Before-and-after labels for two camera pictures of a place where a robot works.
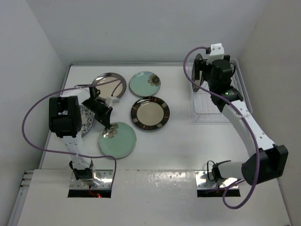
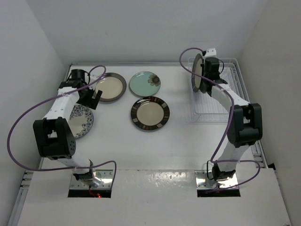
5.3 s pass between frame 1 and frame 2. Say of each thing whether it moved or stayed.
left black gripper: moved
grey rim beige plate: stayed
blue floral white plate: stayed
